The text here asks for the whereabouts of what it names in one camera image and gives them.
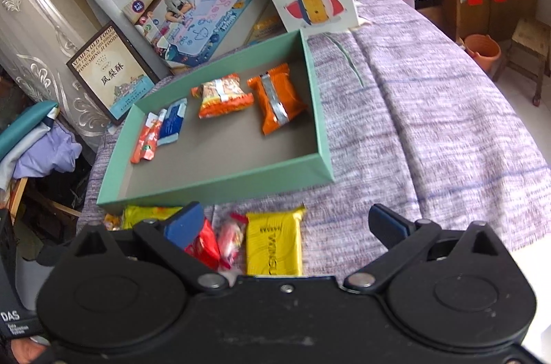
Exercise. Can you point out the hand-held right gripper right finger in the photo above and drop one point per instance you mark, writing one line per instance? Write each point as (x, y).
(389, 227)

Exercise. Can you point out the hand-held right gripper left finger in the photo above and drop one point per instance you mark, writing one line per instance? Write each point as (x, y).
(184, 225)

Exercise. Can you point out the small red snack packet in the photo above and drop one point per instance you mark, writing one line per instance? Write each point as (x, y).
(204, 245)

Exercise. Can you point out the yellow green snack packet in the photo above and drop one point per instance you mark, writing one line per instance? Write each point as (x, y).
(146, 215)

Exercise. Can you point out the red white candy packet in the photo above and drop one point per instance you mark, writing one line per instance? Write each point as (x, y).
(230, 239)

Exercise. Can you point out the teal cardboard tray box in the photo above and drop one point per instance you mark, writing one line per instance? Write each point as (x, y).
(224, 157)

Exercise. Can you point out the plain yellow snack packet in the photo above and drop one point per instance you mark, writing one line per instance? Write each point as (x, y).
(275, 243)

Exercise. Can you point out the person's left hand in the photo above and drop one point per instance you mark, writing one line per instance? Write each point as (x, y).
(28, 352)

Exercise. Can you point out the slim orange red packet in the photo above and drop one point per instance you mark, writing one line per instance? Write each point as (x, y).
(146, 140)

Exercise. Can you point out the blue snack packet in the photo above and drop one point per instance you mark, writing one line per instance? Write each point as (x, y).
(172, 123)

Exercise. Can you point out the purple woven blanket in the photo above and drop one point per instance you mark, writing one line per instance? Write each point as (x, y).
(422, 123)

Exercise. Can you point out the orange puffed snack packet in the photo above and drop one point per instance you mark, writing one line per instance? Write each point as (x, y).
(221, 95)

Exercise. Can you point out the pale grey cloth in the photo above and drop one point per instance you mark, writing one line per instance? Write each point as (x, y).
(26, 157)

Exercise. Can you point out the lilac cloth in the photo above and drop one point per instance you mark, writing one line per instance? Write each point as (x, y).
(51, 155)

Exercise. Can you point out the orange packet with silver stripe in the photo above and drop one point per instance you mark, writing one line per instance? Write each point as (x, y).
(277, 97)

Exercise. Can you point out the brown pastry gift box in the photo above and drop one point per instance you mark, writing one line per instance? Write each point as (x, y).
(112, 75)

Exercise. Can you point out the teal cushion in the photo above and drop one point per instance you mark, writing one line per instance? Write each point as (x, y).
(21, 123)

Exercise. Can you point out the terracotta flowerpot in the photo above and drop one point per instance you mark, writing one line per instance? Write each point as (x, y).
(483, 50)

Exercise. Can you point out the yellow book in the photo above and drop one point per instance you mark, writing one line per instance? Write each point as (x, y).
(264, 29)

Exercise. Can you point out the drawing mat toy box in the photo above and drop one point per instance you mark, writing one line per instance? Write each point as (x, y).
(202, 11)

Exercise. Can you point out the small wooden stool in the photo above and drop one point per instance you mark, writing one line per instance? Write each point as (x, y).
(527, 45)

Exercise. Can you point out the white lace curtain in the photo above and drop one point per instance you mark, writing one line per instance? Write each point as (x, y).
(51, 11)

